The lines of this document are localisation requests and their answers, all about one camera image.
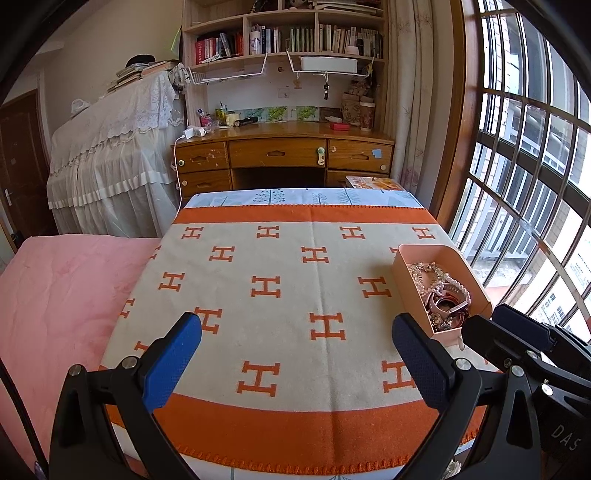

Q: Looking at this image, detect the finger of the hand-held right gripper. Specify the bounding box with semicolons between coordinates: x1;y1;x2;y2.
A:
491;304;591;372
462;318;591;406

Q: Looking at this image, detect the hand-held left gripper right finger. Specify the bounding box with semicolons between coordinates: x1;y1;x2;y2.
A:
392;313;543;480

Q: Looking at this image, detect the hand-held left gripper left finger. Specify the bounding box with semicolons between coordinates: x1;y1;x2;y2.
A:
48;312;204;480

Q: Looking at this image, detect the pink jewelry tray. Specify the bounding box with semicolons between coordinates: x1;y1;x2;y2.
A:
392;244;492;347

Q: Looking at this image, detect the white pearl bracelet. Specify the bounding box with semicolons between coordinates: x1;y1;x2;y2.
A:
418;272;472;305

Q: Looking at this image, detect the pink smart watch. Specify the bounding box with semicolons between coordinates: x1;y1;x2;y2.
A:
425;288;467;315

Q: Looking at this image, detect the pink bedspread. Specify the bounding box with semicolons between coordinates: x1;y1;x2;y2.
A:
0;233;162;472

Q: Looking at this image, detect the orange patterned blanket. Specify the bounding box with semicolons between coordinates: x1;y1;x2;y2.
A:
99;203;499;469

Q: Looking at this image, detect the window with metal grille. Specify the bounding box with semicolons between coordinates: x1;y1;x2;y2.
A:
450;0;591;333

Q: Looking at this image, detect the orange magazine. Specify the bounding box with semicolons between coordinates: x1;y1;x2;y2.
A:
345;176;404;191

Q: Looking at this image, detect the lace covered piano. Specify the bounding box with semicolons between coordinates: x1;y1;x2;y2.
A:
46;69;188;238

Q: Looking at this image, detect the wooden desk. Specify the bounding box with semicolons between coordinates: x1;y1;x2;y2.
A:
172;121;397;206

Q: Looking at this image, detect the brown wooden door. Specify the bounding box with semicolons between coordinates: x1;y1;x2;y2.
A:
0;90;58;241

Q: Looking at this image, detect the yellow white desk ornament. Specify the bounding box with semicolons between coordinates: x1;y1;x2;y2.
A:
215;104;241;127

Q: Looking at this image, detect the floral curtain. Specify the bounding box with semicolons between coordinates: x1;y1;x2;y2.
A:
385;0;462;204

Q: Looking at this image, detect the floral container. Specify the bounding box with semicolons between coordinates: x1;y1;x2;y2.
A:
342;92;365;126

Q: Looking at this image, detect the hanging patterned cloth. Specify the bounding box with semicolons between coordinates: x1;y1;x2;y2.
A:
168;65;192;93

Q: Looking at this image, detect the stack of books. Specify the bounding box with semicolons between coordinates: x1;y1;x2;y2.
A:
108;60;178;93

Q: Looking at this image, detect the pale wooden bookshelf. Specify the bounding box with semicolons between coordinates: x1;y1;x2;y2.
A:
180;0;389;134

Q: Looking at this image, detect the white plastic tray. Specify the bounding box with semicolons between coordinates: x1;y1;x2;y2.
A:
300;55;358;73

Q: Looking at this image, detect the row of shelf books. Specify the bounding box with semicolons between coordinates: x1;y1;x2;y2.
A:
194;23;384;65

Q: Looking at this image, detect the gold leaf bracelet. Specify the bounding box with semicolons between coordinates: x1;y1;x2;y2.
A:
409;262;446;278

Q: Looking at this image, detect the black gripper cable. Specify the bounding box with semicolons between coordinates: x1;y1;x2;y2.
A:
0;360;49;480

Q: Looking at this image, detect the white charger cable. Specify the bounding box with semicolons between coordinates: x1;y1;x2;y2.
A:
173;136;185;213

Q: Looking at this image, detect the wooden window frame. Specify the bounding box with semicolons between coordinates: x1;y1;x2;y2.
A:
434;0;485;232

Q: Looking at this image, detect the white wire basket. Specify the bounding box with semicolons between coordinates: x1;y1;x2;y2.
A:
286;50;375;79
187;53;269;86

